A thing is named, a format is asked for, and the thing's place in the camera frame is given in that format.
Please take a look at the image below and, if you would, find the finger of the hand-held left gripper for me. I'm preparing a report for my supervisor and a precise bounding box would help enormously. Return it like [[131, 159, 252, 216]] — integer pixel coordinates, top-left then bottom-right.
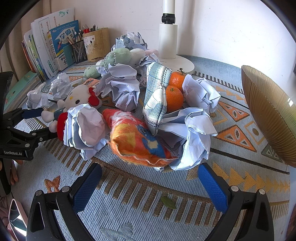
[[3, 108, 56, 130], [8, 128, 59, 149]]

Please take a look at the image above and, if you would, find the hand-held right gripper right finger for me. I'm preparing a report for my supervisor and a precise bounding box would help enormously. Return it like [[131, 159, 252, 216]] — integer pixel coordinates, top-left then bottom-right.
[[198, 163, 274, 241]]

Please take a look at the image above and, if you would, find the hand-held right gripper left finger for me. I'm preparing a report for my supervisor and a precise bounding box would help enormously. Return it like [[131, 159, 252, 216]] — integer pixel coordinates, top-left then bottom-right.
[[26, 163, 103, 241]]

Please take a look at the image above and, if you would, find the white cat plush toy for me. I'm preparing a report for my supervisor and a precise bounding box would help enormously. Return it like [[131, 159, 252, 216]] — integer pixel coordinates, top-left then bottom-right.
[[41, 84, 102, 142]]

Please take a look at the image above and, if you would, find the small pink card box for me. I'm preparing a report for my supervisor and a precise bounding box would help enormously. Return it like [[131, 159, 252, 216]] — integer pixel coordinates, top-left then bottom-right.
[[84, 78, 102, 90]]

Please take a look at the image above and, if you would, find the orange felt pouch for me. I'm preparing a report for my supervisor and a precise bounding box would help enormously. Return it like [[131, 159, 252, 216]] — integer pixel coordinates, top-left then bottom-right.
[[102, 109, 178, 167]]

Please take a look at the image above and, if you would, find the ribbed golden bowl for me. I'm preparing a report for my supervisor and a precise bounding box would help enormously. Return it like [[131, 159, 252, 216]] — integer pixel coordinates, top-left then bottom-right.
[[241, 65, 296, 168]]

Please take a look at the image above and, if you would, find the pastel caterpillar plush toy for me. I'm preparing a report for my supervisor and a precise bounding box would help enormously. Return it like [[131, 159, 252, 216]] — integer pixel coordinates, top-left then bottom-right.
[[84, 47, 160, 79]]

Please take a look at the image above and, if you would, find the blue plaid fabric pouch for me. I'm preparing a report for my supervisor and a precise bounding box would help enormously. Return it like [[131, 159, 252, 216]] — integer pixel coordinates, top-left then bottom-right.
[[143, 62, 173, 136]]

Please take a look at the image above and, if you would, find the orange with stem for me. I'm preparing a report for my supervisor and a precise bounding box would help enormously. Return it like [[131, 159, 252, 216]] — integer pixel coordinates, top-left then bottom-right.
[[168, 68, 186, 93]]

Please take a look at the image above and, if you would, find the person's left forearm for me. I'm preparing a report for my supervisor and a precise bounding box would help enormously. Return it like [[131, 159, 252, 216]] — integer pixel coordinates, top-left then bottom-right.
[[0, 196, 11, 229]]

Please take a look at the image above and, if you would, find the person's left hand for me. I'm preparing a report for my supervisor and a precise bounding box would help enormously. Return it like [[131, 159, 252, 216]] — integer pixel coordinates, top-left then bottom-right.
[[10, 159, 24, 186]]

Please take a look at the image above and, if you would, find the teal flat book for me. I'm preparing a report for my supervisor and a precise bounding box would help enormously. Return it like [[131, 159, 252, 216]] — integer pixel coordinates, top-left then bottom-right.
[[3, 71, 47, 114]]

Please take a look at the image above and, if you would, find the green leaf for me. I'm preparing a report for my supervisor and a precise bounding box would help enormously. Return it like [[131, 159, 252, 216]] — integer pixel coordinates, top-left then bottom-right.
[[161, 197, 176, 209]]

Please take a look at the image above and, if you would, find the patterned woven table mat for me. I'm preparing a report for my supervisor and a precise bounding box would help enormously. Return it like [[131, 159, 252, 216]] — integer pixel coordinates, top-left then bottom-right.
[[14, 54, 292, 241]]

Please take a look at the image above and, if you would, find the row of upright books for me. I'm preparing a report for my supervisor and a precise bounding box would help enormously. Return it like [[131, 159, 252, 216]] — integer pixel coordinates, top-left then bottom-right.
[[21, 29, 58, 80]]

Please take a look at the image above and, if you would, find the black mesh pen holder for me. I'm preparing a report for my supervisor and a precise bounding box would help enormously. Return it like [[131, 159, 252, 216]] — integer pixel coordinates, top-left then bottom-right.
[[70, 39, 88, 63]]

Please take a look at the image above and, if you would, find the bunch of pencils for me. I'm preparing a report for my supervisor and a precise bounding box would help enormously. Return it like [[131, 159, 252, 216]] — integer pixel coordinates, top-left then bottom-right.
[[66, 29, 85, 45]]

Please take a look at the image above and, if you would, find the white printed booklet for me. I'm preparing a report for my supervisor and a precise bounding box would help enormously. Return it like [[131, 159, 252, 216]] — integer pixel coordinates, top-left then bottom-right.
[[31, 8, 75, 67]]

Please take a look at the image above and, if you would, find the brown cardboard box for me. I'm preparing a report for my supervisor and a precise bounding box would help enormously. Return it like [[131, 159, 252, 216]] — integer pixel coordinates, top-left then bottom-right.
[[83, 27, 110, 62]]

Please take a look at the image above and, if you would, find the bunch of pens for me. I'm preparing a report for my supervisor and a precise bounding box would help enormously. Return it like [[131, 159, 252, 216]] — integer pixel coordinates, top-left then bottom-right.
[[80, 23, 103, 37]]

